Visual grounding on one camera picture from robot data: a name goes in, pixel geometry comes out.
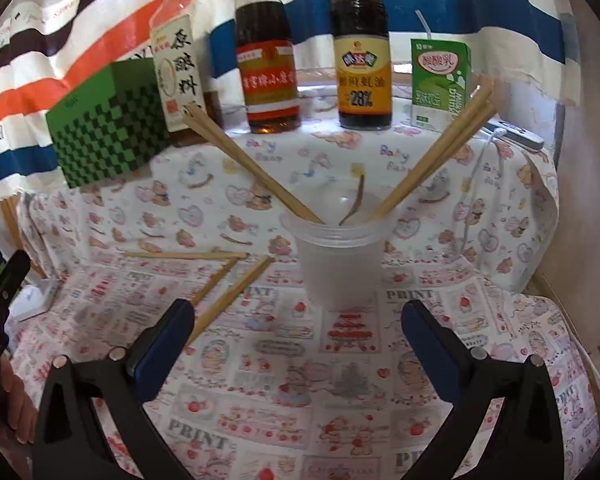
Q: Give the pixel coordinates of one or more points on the printed tablecloth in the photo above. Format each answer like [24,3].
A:
[280,385]

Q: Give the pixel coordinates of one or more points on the striped cloth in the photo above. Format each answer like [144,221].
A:
[105,20]

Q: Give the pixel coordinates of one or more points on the wooden slats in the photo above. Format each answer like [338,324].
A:
[12,220]

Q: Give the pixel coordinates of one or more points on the white charger device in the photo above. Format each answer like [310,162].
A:
[517,135]

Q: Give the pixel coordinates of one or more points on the light wooden chopstick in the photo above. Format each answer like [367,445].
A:
[430,167]
[235,295]
[260,166]
[430,159]
[215,280]
[180,255]
[430,148]
[230,157]

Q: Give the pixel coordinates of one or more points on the green drink carton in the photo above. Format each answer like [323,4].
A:
[437,90]

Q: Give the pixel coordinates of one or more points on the green checkered box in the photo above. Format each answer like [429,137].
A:
[105,125]

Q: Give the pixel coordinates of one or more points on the red-capped brown oil bottle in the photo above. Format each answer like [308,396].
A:
[267,75]

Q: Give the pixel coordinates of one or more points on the beige board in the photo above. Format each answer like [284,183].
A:
[590,185]

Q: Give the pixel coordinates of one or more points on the dark wooden chopstick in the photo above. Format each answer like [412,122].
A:
[358,200]

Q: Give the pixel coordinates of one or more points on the clear cooking wine bottle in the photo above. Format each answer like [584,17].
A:
[177,70]

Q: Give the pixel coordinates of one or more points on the person's left hand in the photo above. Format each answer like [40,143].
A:
[17,400]

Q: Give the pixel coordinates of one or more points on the white drinking straw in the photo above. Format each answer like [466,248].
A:
[423,24]

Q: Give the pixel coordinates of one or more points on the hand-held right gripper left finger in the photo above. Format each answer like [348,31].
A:
[165,340]

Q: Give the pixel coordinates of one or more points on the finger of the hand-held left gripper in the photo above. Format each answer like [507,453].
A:
[14,280]

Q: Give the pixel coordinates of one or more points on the white box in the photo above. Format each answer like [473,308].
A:
[35,302]

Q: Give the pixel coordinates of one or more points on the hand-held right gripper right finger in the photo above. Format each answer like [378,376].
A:
[430,345]

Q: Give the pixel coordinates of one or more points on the yellow-label dark sauce bottle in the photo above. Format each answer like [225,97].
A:
[362,75]

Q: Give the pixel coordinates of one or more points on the clear plastic cup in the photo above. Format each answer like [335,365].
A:
[337,270]

